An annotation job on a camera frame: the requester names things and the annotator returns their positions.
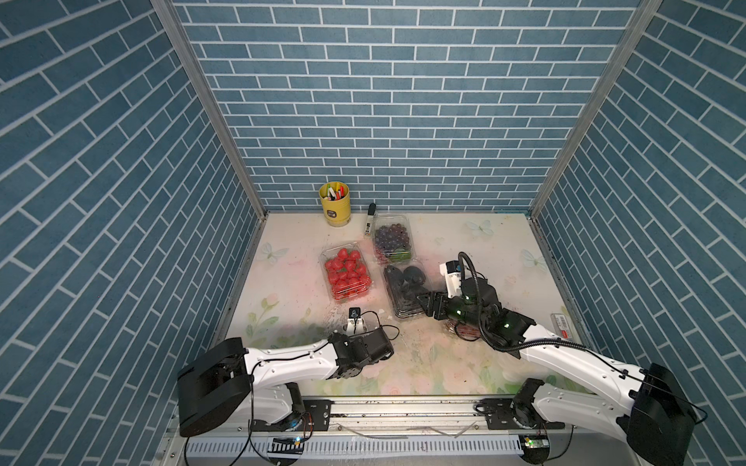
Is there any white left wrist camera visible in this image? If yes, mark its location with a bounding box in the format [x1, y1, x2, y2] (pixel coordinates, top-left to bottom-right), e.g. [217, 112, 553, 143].
[345, 307, 365, 336]

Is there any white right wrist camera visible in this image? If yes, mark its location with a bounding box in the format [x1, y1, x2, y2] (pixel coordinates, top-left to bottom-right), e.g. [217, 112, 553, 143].
[439, 260, 464, 298]

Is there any clear box of dark grapes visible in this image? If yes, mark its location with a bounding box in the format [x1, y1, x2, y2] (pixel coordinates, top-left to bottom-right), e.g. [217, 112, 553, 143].
[372, 215, 415, 265]

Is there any black corrugated cable conduit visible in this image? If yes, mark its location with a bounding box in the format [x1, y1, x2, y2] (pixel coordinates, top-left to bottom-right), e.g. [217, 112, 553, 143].
[457, 251, 648, 386]

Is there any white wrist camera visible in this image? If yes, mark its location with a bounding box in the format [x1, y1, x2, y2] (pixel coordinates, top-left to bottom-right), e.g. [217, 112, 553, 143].
[439, 260, 464, 298]
[345, 307, 365, 336]

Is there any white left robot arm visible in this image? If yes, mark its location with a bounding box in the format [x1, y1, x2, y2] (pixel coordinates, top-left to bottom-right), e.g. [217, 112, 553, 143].
[177, 328, 394, 438]

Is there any clear box of strawberries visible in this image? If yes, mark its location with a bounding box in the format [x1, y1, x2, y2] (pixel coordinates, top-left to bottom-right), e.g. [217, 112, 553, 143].
[320, 242, 373, 304]

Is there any white perforated cable tray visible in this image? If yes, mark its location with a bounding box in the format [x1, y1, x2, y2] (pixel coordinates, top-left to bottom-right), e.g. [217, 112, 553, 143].
[188, 435, 524, 460]

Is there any metal base rail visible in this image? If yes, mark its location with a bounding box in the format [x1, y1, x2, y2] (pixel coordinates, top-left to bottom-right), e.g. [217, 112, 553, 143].
[168, 395, 636, 438]

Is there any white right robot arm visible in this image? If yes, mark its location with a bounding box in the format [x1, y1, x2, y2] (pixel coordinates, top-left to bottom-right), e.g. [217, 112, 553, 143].
[417, 278, 699, 465]

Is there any clear box of avocados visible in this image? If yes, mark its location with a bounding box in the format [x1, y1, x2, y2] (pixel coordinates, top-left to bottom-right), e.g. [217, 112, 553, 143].
[383, 259, 432, 318]

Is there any small red white packet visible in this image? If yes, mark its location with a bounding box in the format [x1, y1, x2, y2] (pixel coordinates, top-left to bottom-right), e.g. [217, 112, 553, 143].
[552, 314, 573, 341]

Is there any yellow pen cup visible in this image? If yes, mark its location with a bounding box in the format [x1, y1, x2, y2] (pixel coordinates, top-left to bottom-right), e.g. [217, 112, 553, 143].
[319, 182, 351, 227]

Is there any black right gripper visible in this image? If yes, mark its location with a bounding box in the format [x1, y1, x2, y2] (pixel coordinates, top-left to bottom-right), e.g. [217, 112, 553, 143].
[413, 290, 486, 334]

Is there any black capped marker pen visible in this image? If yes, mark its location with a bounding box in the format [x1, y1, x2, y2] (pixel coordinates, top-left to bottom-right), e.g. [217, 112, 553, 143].
[363, 203, 377, 237]

